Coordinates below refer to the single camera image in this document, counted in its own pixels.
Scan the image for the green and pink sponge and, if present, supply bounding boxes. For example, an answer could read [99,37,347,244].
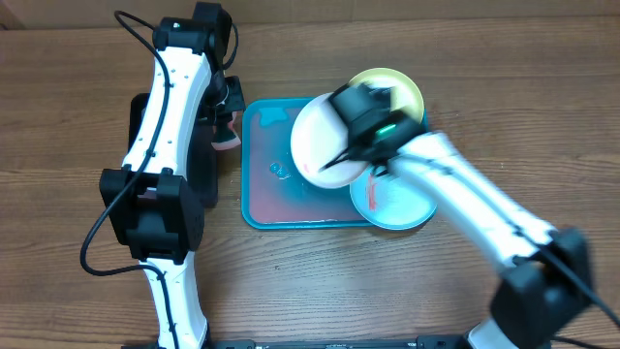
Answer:
[211,111,241,151]

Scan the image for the white plate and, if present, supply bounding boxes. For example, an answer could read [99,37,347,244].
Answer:
[291,93,368,189]

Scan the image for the light blue plate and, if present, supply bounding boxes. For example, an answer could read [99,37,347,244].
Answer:
[349,168,437,231]

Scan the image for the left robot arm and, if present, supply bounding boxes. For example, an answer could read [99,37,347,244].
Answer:
[79,4,245,348]

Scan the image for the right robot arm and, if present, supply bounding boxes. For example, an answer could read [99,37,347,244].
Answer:
[348,111,592,348]

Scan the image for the black rectangular tray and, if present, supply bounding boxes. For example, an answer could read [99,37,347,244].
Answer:
[128,93,218,208]

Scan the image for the teal serving tray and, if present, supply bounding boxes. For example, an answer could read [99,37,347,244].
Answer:
[241,97,373,230]

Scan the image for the green plate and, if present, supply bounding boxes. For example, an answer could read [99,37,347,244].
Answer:
[350,68,425,123]

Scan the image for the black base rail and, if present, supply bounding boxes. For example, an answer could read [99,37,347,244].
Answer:
[201,334,471,349]

